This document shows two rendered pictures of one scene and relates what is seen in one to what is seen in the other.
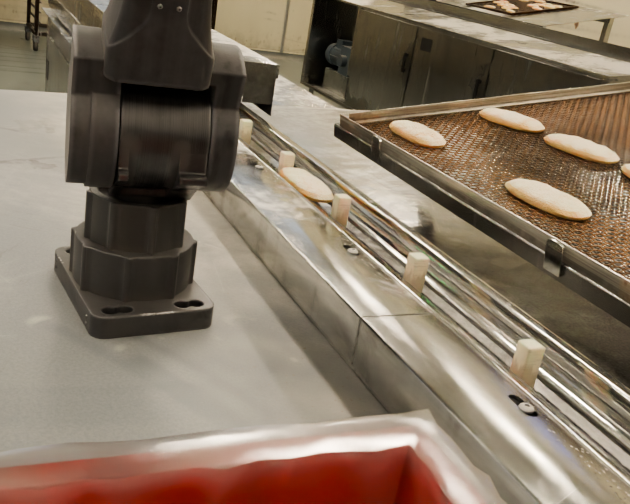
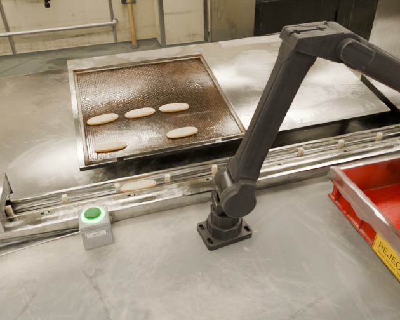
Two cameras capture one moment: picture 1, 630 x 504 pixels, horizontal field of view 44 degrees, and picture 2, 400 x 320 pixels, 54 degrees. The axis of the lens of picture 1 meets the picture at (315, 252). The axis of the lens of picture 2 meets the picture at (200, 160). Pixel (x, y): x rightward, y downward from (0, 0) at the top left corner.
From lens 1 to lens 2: 1.03 m
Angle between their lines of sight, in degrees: 69
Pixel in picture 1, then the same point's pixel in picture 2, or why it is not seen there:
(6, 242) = (193, 266)
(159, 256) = not seen: hidden behind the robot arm
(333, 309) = not seen: hidden behind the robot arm
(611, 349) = (222, 148)
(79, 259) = (234, 232)
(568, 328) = (213, 152)
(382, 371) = (264, 183)
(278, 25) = not seen: outside the picture
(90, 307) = (247, 233)
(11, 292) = (232, 256)
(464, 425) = (291, 173)
